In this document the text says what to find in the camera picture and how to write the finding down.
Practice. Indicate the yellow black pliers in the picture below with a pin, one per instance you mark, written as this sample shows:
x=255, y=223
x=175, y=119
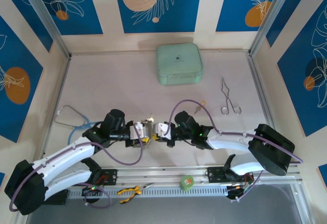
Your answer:
x=127, y=190

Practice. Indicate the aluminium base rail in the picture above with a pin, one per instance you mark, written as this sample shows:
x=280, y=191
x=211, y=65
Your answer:
x=163, y=174

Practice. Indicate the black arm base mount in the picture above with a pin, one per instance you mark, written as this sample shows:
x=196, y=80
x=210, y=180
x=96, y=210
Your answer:
x=214, y=175
x=107, y=176

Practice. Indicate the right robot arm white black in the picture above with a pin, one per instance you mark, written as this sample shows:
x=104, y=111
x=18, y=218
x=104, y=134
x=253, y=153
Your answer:
x=230, y=142

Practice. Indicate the green tape roll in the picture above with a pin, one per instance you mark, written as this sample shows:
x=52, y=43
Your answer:
x=186, y=182

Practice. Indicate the key with yellow tag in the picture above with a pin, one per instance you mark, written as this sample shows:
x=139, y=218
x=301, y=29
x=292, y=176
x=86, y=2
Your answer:
x=197, y=109

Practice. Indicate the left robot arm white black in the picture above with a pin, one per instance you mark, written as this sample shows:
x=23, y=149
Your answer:
x=64, y=152

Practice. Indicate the metal crucible tongs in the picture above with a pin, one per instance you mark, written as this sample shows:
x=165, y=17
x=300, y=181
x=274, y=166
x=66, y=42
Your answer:
x=227, y=98

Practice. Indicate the stethoscope with blue tube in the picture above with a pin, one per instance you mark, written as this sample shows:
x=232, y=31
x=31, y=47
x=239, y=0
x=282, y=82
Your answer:
x=75, y=111

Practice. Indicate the mint green square case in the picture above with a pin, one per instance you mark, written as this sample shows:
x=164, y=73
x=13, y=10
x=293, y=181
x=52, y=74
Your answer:
x=178, y=63

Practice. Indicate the aluminium back rail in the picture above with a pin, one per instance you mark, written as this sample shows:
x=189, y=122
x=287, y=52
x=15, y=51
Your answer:
x=115, y=53

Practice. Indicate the aluminium side rail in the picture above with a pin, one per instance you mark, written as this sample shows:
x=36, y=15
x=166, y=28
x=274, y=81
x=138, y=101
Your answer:
x=262, y=94
x=58, y=95

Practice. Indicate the aluminium corner post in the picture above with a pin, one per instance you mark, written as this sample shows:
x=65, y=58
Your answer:
x=271, y=17
x=48, y=22

